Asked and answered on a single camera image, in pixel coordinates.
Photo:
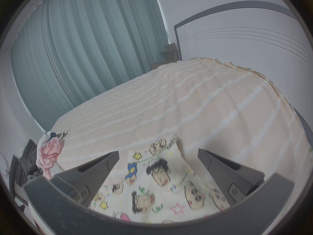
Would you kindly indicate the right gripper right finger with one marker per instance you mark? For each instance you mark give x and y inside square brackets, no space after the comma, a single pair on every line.
[227,175]

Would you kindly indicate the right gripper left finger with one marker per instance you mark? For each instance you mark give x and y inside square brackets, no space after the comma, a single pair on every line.
[97,175]

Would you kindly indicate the white printed pyjama top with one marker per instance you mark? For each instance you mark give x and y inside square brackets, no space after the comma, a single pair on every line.
[159,192]

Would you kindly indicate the pile of clothes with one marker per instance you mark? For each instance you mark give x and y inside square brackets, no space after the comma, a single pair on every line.
[50,150]

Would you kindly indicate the black chest of drawers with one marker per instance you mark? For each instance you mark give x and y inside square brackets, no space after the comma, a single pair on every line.
[18,172]

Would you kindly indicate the bed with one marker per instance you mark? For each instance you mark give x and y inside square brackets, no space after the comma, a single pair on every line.
[195,101]

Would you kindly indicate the blue-green curtain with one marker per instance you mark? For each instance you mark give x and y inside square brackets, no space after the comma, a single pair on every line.
[97,45]

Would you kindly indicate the grey bedside table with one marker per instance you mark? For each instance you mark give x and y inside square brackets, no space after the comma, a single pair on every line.
[170,51]

